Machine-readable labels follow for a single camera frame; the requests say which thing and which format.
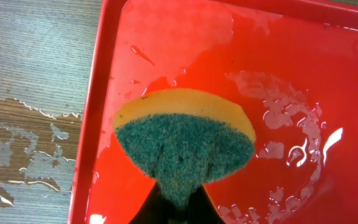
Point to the green yellow sponge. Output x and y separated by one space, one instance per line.
184 138

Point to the red plastic tray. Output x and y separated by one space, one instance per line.
291 65

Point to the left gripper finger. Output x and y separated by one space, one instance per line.
179 211

